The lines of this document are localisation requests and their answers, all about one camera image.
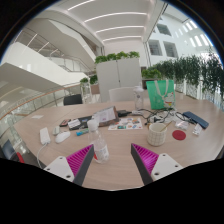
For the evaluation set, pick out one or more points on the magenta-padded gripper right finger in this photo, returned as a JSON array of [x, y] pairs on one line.
[[165, 165]]

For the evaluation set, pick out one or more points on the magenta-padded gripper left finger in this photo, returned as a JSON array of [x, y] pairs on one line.
[[60, 166]]

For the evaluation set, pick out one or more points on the clear white-capped water bottle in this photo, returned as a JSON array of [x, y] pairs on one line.
[[100, 148]]

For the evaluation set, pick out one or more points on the white grid-pattern mug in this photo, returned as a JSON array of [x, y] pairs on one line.
[[156, 137]]

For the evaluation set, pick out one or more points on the white computer mouse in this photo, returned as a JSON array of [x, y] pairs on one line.
[[62, 137]]

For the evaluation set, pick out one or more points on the flat round red coaster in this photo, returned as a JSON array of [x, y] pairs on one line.
[[179, 135]]

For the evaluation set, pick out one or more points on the white power strip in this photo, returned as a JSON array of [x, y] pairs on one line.
[[44, 135]]

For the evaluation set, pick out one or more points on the gold spoon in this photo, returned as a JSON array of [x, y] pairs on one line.
[[166, 126]]

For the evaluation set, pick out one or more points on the teal marker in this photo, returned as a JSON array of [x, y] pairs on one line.
[[82, 132]]

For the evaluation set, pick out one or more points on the labelled plastic packet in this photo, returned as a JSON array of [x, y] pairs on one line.
[[182, 124]]

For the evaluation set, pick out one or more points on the clear plastic packet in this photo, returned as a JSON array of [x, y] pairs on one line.
[[197, 129]]

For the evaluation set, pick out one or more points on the black flat case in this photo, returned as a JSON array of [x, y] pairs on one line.
[[83, 121]]

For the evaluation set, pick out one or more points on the small white paper note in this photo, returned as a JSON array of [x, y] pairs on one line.
[[37, 117]]

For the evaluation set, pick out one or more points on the dark blue keyboard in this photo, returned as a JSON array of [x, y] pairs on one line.
[[196, 119]]

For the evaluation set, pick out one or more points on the colourful sticker sheet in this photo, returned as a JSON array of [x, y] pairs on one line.
[[125, 124]]

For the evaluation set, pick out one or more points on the white charger block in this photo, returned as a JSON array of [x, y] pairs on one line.
[[137, 112]]

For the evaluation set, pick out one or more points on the black power adapter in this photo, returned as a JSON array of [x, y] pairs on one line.
[[124, 113]]

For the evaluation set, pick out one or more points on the black chair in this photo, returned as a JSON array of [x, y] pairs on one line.
[[72, 99]]

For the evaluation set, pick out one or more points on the green cat-print tote bag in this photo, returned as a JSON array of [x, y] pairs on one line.
[[160, 96]]

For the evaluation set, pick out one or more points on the brown-backed booklet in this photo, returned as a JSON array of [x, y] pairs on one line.
[[106, 115]]

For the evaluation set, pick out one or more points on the clear lidded tumbler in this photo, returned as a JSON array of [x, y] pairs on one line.
[[138, 100]]

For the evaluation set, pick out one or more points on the white chair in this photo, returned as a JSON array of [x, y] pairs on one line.
[[121, 95]]

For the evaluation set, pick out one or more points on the wide leafy planter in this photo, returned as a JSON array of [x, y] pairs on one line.
[[151, 73]]

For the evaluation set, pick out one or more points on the small leafy planter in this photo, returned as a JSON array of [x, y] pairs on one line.
[[93, 80]]

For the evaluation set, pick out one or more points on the white cabinet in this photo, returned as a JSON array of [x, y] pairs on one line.
[[118, 80]]

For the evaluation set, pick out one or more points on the tall green plant hedge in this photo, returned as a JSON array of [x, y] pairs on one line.
[[196, 71]]

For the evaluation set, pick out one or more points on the leafy green plant row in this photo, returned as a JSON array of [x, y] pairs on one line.
[[116, 56]]

